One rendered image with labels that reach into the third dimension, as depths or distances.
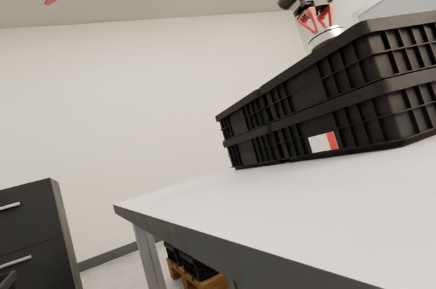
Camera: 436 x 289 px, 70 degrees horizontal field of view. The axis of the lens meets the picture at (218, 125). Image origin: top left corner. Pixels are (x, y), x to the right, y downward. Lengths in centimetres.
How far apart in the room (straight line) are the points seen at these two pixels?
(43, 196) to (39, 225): 14
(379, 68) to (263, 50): 441
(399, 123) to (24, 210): 159
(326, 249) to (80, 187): 365
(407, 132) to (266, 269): 44
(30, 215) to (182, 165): 250
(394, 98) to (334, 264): 47
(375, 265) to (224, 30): 468
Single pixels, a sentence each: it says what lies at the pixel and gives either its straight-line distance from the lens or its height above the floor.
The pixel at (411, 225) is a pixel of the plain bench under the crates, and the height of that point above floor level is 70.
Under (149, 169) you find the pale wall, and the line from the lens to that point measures 389.
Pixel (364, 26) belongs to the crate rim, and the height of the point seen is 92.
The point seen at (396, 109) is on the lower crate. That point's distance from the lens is 62.
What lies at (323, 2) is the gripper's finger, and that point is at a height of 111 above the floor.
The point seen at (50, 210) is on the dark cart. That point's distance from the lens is 176.
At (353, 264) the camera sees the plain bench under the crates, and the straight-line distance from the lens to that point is 19.
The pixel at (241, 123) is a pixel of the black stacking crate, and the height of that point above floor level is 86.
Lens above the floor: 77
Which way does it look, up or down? 5 degrees up
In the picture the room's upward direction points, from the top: 16 degrees counter-clockwise
